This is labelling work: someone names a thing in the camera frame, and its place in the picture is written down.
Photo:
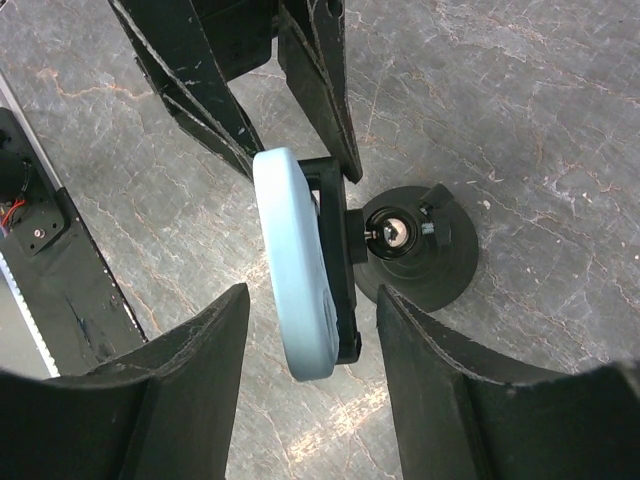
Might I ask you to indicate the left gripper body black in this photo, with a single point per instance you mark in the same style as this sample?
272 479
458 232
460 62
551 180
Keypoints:
239 33

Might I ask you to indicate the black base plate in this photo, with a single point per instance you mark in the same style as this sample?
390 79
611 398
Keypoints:
73 309

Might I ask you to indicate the phone with light blue case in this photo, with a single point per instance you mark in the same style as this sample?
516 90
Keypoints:
305 307

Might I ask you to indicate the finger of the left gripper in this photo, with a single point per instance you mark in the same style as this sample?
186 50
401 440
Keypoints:
312 54
176 59

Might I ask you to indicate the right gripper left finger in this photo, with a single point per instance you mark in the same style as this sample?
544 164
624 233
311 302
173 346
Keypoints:
163 411

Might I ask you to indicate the black phone stand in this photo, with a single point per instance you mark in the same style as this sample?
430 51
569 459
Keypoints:
417 240

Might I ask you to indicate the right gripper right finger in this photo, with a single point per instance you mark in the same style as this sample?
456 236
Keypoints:
464 411

